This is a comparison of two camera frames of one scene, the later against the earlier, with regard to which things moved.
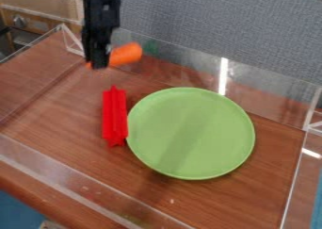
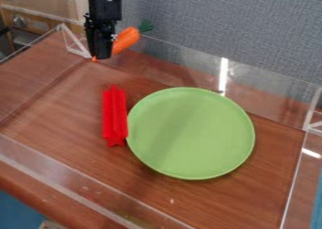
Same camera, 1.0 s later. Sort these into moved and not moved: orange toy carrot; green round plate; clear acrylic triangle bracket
Moved: orange toy carrot
Not moved: green round plate; clear acrylic triangle bracket
